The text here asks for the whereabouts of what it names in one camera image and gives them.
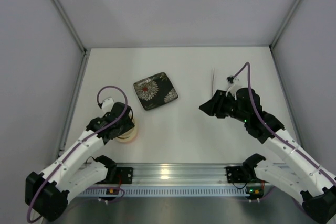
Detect cream round lid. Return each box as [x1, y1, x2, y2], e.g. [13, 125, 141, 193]
[117, 119, 138, 143]

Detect white round bowl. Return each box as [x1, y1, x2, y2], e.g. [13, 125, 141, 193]
[117, 129, 138, 144]

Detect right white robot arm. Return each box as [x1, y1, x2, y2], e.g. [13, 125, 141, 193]
[199, 88, 335, 223]

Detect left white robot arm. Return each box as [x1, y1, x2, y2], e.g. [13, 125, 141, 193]
[25, 101, 135, 222]

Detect black floral square plate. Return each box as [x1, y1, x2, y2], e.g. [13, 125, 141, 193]
[133, 72, 179, 111]

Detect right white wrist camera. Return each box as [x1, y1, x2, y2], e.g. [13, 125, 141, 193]
[226, 76, 242, 97]

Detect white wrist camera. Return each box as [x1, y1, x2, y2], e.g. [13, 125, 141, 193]
[98, 97, 114, 112]
[226, 76, 242, 97]

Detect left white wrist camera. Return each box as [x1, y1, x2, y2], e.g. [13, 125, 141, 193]
[98, 97, 114, 112]

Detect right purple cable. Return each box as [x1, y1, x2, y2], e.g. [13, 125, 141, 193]
[232, 62, 336, 185]

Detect purple cable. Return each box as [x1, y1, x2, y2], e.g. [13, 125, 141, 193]
[232, 62, 336, 185]
[26, 85, 129, 222]

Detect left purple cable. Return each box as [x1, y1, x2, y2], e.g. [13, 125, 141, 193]
[26, 85, 129, 222]

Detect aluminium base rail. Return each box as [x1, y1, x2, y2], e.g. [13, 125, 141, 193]
[117, 163, 242, 186]

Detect grey slotted cable duct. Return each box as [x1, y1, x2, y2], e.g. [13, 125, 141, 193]
[78, 186, 253, 198]

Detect left aluminium frame post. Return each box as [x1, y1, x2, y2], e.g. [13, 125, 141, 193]
[50, 0, 87, 54]

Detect aluminium frame post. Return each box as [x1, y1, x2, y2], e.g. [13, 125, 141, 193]
[269, 0, 318, 49]
[50, 0, 87, 54]

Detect right aluminium frame post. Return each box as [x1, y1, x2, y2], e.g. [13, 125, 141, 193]
[269, 0, 318, 49]

